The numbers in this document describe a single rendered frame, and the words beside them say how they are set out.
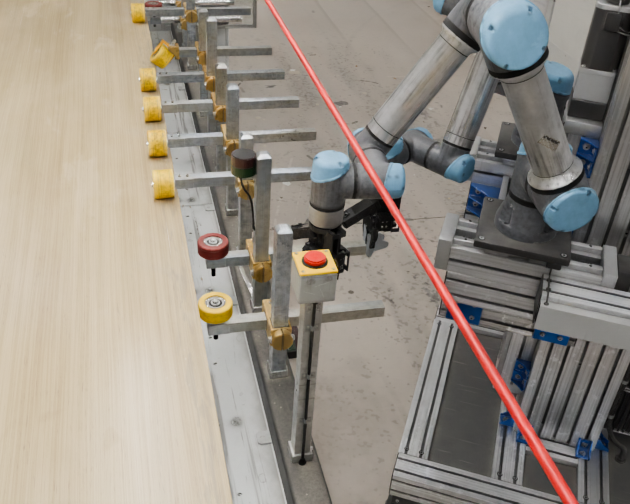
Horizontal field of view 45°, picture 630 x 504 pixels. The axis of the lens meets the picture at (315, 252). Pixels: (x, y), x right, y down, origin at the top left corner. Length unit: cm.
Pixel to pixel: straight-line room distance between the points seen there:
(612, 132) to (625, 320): 44
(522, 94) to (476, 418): 131
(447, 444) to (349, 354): 71
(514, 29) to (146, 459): 102
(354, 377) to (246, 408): 105
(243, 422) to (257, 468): 14
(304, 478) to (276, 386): 28
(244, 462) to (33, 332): 55
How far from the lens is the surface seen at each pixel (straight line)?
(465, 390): 263
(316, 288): 135
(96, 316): 176
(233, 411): 190
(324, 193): 154
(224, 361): 203
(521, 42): 145
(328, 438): 268
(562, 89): 224
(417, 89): 161
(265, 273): 194
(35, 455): 149
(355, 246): 205
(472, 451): 245
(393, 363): 298
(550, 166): 163
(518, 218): 184
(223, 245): 194
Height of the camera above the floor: 201
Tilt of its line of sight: 35 degrees down
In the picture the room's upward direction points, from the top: 4 degrees clockwise
